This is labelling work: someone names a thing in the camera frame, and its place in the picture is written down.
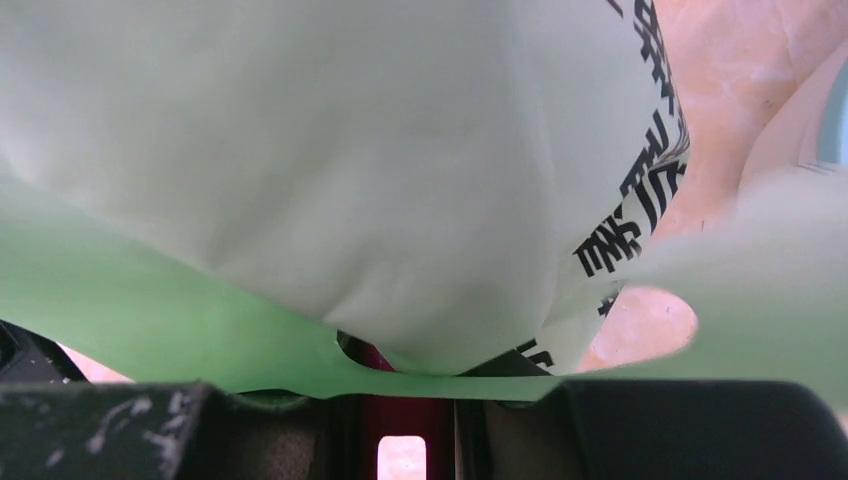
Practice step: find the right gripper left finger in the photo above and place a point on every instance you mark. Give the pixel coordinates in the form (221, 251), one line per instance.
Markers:
(168, 431)

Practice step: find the purple plastic scoop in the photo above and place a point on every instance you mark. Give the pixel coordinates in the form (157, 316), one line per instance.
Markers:
(379, 419)

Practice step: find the teal litter box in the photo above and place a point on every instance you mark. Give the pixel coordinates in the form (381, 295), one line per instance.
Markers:
(815, 112)

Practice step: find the green litter bag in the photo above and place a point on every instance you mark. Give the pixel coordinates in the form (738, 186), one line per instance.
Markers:
(414, 198)

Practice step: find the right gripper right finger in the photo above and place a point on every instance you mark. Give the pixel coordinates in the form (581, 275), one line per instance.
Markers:
(655, 429)

